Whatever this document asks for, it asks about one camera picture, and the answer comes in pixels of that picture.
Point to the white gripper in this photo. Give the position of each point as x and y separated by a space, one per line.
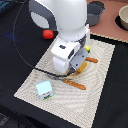
68 50

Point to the orange bread loaf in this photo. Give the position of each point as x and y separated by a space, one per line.
82 67

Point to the red bell pepper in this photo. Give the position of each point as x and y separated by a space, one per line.
48 34

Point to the small white milk carton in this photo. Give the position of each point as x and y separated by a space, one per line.
44 89

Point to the yellow banana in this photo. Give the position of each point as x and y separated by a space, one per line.
87 48

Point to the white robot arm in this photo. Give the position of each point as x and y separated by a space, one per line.
68 17

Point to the beige woven placemat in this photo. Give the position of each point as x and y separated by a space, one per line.
70 103

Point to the salmon pink table mat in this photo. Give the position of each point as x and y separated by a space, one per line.
107 26

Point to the dark grey cooking pot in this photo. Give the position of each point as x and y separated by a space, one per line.
94 11

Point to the beige bowl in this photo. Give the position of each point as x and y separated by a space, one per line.
123 14

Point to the knife with orange handle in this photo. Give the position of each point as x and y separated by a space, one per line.
91 60

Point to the fork with orange handle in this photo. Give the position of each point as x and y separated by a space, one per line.
74 84

